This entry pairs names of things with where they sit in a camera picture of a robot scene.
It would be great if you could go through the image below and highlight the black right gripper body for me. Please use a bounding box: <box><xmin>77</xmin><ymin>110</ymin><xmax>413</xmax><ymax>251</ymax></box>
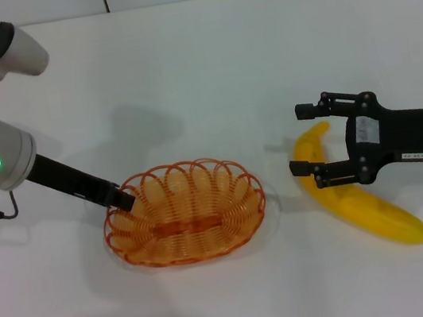
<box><xmin>338</xmin><ymin>83</ymin><xmax>423</xmax><ymax>187</ymax></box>

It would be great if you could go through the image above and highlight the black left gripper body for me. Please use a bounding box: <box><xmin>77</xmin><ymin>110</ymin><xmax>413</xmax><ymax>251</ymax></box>
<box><xmin>21</xmin><ymin>141</ymin><xmax>124</xmax><ymax>221</ymax></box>

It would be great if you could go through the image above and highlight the yellow banana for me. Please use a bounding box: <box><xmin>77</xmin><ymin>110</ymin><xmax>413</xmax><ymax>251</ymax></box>
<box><xmin>289</xmin><ymin>106</ymin><xmax>423</xmax><ymax>264</ymax></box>

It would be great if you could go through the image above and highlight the orange wire basket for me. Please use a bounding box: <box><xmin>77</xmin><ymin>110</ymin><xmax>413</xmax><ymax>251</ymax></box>
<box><xmin>94</xmin><ymin>149</ymin><xmax>274</xmax><ymax>278</ymax></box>

